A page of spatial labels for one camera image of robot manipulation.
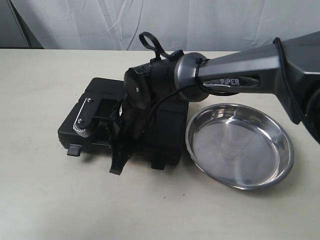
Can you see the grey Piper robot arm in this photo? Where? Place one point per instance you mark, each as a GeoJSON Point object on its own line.
{"type": "Point", "coordinates": [288, 69]}

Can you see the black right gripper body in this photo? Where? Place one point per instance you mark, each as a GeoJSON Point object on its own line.
{"type": "Point", "coordinates": [127, 126]}

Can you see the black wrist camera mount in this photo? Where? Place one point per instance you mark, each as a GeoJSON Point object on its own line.
{"type": "Point", "coordinates": [95, 108]}

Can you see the round stainless steel tray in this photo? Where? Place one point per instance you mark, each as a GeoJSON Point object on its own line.
{"type": "Point", "coordinates": [239, 146]}

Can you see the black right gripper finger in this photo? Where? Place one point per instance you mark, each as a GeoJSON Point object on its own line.
{"type": "Point", "coordinates": [121, 152]}

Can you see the black plastic tool case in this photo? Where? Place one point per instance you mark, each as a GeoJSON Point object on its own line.
{"type": "Point", "coordinates": [162, 142]}

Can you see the white backdrop curtain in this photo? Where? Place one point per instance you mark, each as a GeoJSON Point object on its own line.
{"type": "Point", "coordinates": [190, 25]}

